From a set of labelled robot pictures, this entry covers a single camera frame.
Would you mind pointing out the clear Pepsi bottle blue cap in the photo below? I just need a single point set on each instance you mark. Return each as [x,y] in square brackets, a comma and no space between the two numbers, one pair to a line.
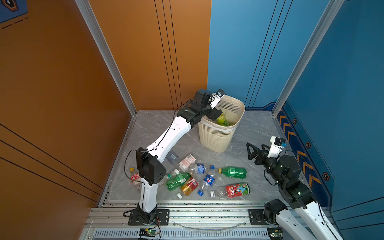
[206,184]

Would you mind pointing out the beige ribbed waste bin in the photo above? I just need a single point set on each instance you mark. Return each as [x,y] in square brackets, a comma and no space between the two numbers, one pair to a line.
[216,137]

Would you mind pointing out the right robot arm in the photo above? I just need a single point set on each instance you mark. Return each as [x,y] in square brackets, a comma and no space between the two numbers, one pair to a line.
[300,213]

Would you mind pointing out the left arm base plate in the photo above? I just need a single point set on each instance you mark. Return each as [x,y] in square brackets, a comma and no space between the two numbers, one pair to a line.
[157,216]

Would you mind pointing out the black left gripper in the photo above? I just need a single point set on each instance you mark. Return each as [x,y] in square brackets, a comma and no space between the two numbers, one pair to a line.
[214,113]

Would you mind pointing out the bright green bottle yellow cap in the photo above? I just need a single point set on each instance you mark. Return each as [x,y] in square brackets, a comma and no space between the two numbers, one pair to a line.
[222,121]

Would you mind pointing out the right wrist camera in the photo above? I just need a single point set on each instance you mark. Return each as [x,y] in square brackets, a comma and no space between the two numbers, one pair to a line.
[277,145]

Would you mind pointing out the aluminium corner post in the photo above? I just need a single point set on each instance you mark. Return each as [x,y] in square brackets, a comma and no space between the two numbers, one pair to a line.
[319,32]
[101,42]

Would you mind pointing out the left aluminium corner post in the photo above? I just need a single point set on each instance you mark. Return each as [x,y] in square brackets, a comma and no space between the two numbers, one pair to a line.
[101,42]

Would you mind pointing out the aluminium front rail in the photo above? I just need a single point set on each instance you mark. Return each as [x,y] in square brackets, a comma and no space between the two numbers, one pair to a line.
[189,220]

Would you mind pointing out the clear bottle yellow cap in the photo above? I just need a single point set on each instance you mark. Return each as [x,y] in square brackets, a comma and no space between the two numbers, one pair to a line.
[135,179]

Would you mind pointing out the right aluminium corner post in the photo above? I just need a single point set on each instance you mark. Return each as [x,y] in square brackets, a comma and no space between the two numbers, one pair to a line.
[319,32]

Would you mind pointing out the right green circuit board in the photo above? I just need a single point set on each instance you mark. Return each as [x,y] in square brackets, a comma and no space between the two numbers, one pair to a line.
[275,233]

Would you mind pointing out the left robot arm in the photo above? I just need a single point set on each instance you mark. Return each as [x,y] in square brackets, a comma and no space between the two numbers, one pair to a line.
[150,159]

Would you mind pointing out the green bottle white cap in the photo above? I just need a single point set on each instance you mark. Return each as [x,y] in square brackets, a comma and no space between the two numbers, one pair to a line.
[177,180]

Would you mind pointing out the clear soda water bottle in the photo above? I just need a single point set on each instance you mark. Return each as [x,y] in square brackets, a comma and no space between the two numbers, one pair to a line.
[173,158]

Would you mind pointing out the green circuit board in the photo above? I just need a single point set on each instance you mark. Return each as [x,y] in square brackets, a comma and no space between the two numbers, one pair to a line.
[275,233]
[149,234]

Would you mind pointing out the left green circuit board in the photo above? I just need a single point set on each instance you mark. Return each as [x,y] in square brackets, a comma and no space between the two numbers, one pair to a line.
[149,234]

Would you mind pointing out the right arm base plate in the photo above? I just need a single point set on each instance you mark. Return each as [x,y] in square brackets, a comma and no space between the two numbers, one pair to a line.
[257,218]

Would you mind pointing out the dark green bottle yellow cap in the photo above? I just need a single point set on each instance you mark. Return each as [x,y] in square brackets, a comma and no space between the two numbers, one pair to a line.
[233,172]

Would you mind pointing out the orange drink bottle red label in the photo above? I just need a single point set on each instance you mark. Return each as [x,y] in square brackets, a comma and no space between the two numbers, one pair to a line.
[190,185]

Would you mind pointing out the clear bottle red Qoo label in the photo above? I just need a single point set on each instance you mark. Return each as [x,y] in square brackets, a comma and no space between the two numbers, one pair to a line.
[231,191]

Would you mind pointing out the clear bottle pink label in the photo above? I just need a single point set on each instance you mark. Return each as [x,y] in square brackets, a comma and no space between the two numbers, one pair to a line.
[186,162]

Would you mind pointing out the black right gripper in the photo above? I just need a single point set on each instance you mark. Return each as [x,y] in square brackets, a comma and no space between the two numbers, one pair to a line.
[257,152]

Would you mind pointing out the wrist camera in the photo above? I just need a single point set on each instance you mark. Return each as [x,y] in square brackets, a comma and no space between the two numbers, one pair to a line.
[216,97]
[277,145]

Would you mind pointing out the clear bottle blue label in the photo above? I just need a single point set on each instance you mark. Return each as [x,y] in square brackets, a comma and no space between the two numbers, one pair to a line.
[201,168]

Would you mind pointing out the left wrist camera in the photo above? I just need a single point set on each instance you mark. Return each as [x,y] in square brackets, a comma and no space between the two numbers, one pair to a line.
[216,97]

